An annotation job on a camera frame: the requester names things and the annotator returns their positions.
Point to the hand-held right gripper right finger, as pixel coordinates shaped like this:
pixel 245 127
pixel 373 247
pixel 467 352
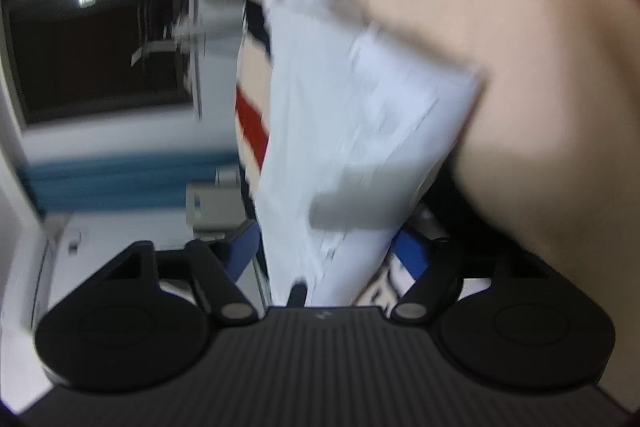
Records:
pixel 407 253

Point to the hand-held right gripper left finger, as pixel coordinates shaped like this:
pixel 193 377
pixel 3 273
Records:
pixel 245 248

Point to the blue curtain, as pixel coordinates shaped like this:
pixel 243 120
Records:
pixel 125 184

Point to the white window sill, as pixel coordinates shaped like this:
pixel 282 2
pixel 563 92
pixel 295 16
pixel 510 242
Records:
pixel 125 137

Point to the garment steamer stand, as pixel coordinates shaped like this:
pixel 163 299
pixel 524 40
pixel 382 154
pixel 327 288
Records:
pixel 197 57

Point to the striped fleece blanket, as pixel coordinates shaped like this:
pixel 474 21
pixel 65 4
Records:
pixel 525 57

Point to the white t-shirt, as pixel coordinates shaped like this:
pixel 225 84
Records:
pixel 350 132

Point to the dark window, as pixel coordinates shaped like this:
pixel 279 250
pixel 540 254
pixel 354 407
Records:
pixel 75 57

